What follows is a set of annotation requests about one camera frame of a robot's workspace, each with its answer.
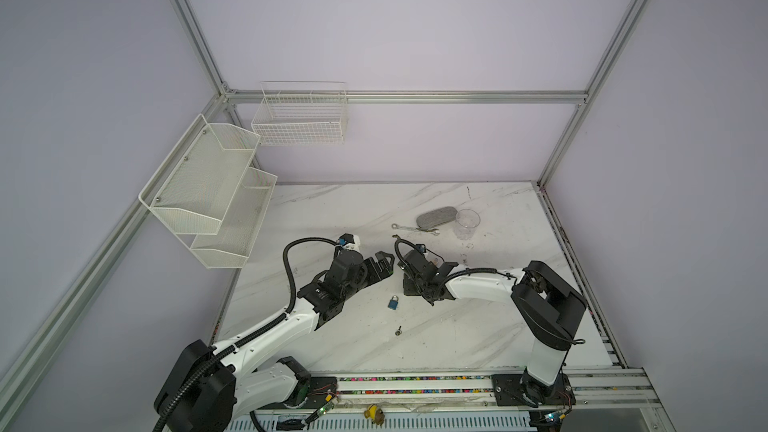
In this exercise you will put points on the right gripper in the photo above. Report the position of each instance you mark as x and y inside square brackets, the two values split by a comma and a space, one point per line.
[406, 287]

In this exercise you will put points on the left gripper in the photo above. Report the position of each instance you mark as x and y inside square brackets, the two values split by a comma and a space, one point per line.
[385, 268]

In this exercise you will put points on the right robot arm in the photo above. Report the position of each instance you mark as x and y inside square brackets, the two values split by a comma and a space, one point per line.
[550, 307]

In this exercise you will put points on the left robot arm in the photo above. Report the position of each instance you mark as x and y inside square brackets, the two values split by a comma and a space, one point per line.
[210, 385]

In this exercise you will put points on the blue padlock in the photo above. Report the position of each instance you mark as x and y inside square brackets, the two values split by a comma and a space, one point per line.
[393, 303]

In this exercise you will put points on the silver combination wrench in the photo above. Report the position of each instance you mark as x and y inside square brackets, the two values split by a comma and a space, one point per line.
[432, 231]

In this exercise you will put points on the grey fabric case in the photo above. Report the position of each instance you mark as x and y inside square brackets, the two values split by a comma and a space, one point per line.
[435, 218]

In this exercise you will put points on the clear plastic cup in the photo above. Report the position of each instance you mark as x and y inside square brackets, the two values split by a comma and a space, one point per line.
[466, 223]

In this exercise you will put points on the lower white mesh shelf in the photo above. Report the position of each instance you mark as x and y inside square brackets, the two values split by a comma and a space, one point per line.
[232, 246]

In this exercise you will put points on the white mesh shelf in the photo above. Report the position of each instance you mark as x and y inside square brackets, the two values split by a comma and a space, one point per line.
[193, 189]
[232, 246]

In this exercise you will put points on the upper white mesh shelf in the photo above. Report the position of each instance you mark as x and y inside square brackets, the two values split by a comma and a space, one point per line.
[193, 189]

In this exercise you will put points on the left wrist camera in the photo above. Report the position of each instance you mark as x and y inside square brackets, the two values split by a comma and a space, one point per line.
[349, 241]

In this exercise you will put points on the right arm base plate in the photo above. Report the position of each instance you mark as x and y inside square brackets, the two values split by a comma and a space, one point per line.
[523, 390]

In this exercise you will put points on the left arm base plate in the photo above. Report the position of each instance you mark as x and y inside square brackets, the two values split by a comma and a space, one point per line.
[310, 394]

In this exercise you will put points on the yellow padlock on rail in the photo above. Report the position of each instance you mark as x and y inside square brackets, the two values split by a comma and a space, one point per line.
[375, 415]

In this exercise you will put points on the white wire basket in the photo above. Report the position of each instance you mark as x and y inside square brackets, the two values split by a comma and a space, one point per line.
[299, 113]

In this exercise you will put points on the aluminium rail bed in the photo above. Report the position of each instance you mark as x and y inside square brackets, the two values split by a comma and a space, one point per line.
[618, 398]

